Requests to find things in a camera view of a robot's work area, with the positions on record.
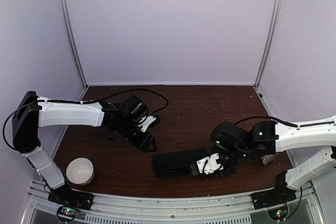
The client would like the left circuit board with leds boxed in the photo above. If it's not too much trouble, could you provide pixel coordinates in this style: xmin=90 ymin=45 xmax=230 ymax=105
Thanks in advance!
xmin=56 ymin=206 xmax=78 ymax=222

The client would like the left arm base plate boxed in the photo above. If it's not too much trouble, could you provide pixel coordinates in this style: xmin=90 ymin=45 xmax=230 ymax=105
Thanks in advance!
xmin=48 ymin=183 xmax=94 ymax=210

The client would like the black zip tool case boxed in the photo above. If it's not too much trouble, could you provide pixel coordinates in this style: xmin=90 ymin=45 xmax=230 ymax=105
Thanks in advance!
xmin=152 ymin=148 xmax=208 ymax=179

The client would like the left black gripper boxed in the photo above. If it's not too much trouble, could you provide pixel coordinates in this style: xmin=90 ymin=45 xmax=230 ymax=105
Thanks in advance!
xmin=119 ymin=117 xmax=158 ymax=153

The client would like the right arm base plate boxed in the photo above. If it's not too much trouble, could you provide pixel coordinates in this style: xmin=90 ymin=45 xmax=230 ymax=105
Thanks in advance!
xmin=251 ymin=183 xmax=296 ymax=210

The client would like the aluminium frame post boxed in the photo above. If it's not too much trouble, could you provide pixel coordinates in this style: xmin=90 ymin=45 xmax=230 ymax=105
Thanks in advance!
xmin=59 ymin=0 xmax=88 ymax=89
xmin=253 ymin=0 xmax=286 ymax=90

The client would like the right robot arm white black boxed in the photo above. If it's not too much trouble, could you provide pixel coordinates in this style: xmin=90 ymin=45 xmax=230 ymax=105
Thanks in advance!
xmin=198 ymin=116 xmax=335 ymax=204

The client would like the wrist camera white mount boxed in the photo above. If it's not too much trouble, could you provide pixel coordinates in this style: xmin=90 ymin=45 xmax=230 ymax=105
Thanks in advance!
xmin=190 ymin=153 xmax=224 ymax=176
xmin=139 ymin=115 xmax=161 ymax=132

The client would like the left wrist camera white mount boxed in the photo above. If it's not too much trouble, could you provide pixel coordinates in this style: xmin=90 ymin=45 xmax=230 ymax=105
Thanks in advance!
xmin=139 ymin=115 xmax=161 ymax=132

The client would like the left aluminium frame post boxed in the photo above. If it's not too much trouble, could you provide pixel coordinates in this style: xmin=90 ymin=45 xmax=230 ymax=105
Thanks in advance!
xmin=59 ymin=0 xmax=88 ymax=89

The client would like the right aluminium frame post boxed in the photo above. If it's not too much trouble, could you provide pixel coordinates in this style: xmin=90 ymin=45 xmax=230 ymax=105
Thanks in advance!
xmin=253 ymin=0 xmax=286 ymax=90

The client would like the white ceramic bowl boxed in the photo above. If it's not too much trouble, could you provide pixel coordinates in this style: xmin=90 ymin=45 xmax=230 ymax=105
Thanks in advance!
xmin=66 ymin=157 xmax=94 ymax=186

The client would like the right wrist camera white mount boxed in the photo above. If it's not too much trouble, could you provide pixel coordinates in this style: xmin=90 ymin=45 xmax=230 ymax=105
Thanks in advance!
xmin=190 ymin=153 xmax=224 ymax=176

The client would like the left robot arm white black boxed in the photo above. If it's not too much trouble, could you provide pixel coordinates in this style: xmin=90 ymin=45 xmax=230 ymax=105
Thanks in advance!
xmin=12 ymin=91 xmax=159 ymax=205

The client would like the circuit board with leds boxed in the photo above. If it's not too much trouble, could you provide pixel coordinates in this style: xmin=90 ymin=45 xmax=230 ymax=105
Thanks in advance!
xmin=267 ymin=206 xmax=289 ymax=221
xmin=56 ymin=206 xmax=78 ymax=222

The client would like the aluminium front rail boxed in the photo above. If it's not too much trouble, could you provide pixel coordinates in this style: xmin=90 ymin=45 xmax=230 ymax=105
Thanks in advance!
xmin=19 ymin=180 xmax=326 ymax=223

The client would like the right circuit board with leds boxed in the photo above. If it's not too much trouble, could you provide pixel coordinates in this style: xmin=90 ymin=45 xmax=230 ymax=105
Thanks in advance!
xmin=267 ymin=206 xmax=289 ymax=221

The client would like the white mug yellow inside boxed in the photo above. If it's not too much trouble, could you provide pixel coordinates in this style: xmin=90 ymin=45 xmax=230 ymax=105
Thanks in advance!
xmin=260 ymin=154 xmax=277 ymax=165

